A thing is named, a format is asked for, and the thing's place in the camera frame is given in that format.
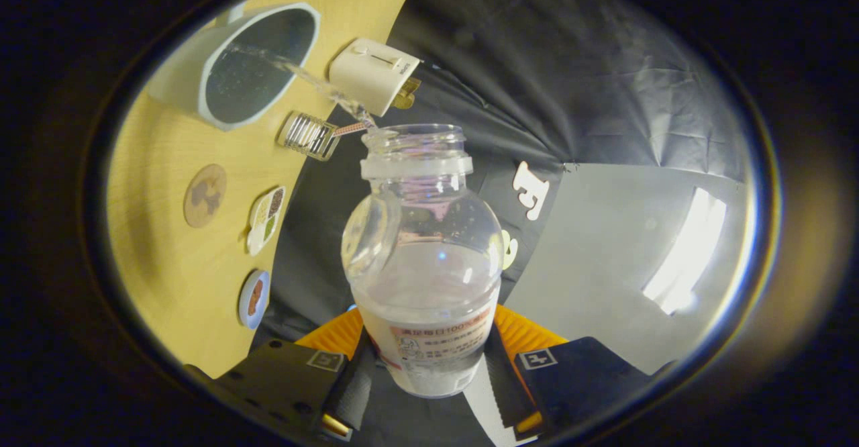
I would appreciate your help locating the brown bread slice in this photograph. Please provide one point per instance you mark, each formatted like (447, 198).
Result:
(407, 94)

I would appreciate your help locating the clear plastic juice bottle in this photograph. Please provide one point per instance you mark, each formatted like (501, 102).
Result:
(423, 286)

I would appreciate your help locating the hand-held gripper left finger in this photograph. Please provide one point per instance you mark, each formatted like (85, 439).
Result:
(356, 386)

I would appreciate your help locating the light wooden table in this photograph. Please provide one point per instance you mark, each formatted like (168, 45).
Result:
(161, 245)

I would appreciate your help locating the white toaster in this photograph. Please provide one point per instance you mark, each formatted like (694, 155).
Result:
(369, 71)

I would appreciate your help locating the blue plate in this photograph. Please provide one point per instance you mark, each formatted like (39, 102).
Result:
(245, 313)

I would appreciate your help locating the round brown coaster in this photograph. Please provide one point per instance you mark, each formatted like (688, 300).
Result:
(205, 195)

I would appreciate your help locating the brown meat piece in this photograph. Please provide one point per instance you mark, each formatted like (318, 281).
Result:
(252, 306)
(258, 290)

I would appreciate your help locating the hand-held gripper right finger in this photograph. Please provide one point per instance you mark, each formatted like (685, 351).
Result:
(503, 386)

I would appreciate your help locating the pale blue cup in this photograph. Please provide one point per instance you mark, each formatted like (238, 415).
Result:
(181, 78)

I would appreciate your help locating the white divided dish with beans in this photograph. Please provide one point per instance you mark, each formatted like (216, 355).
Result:
(266, 222)

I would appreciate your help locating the red striped straw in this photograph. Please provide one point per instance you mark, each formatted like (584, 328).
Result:
(350, 128)

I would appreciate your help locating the black backdrop cloth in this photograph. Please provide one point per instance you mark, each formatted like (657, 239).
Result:
(537, 64)

